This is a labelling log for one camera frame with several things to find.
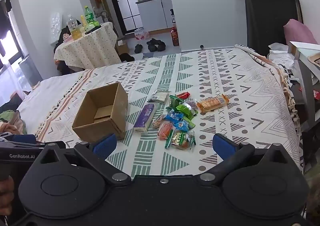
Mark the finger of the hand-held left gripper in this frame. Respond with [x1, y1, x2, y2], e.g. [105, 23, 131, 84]
[0, 134, 66, 149]

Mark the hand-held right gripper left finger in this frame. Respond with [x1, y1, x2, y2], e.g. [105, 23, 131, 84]
[35, 134, 132, 186]

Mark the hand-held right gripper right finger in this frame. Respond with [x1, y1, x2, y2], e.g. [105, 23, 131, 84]
[200, 134, 295, 184]

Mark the brown cardboard box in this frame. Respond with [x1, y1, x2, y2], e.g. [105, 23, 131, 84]
[72, 82, 129, 144]

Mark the orange cracker packet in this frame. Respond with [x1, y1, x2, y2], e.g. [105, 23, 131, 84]
[196, 94, 230, 113]

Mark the green edged pastry packet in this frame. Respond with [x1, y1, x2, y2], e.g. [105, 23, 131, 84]
[164, 129, 196, 151]

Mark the blue and green snack packet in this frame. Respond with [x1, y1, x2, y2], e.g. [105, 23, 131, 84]
[174, 119, 195, 132]

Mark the orange red snack packet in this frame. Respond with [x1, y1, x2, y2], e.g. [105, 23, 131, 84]
[157, 122, 174, 140]

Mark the clear packet with black label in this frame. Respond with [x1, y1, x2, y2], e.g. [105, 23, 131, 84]
[150, 90, 162, 104]

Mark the person's left hand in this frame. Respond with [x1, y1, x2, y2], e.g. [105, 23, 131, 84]
[0, 175, 15, 216]

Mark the bright green snack packet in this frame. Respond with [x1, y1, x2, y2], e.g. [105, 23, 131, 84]
[176, 104, 198, 120]

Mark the pale pink snack packet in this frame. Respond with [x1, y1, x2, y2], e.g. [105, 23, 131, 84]
[152, 114, 167, 129]

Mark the dark green snack packet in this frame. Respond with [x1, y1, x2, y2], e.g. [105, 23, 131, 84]
[169, 95, 184, 112]

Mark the patterned bed blanket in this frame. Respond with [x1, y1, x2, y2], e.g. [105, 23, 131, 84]
[16, 46, 304, 176]

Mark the black bag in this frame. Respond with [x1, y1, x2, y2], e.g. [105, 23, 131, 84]
[119, 53, 135, 63]

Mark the small cardboard box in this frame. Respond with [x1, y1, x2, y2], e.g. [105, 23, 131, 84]
[115, 40, 129, 55]

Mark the table with dotted tablecloth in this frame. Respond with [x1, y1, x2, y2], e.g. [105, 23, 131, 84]
[54, 22, 122, 70]

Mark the white clothes pile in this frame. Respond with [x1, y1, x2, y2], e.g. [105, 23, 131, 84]
[269, 43, 296, 72]

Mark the pack of water bottles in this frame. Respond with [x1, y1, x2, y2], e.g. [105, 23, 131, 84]
[134, 27, 150, 40]

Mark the clear bottle with yellow liquid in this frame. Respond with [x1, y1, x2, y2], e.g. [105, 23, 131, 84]
[67, 14, 81, 40]

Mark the white desk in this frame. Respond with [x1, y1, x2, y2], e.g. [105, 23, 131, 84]
[289, 41, 320, 127]

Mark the green soda bottle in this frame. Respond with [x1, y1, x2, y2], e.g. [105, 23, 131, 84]
[84, 6, 94, 27]

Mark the pink cloth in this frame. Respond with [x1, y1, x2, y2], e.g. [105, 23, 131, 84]
[283, 19, 318, 47]

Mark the grey kitchen cabinet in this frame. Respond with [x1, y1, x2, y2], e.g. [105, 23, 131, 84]
[136, 0, 174, 30]

